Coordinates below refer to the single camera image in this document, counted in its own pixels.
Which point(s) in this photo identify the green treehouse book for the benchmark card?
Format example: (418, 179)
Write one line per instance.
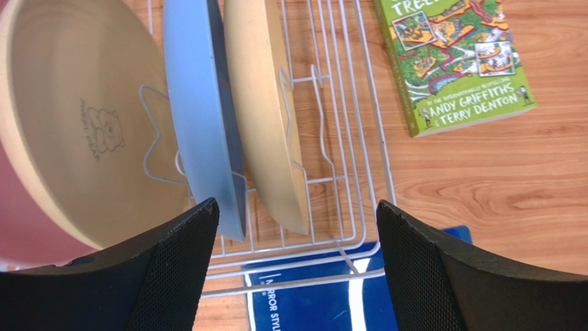
(454, 63)

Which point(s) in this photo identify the blue folder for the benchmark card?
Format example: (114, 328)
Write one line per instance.
(358, 304)

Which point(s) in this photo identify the tan plate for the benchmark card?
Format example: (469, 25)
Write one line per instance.
(85, 121)

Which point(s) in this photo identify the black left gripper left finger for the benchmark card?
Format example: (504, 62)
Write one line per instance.
(153, 281)

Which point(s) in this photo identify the blue plate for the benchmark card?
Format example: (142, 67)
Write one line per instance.
(201, 103)

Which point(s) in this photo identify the white wire dish rack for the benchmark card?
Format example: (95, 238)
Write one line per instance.
(345, 164)

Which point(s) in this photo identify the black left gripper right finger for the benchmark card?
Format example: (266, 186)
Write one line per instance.
(439, 282)

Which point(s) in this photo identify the pink plate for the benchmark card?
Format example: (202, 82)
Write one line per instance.
(29, 238)

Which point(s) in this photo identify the yellow plate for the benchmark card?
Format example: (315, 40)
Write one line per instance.
(264, 108)

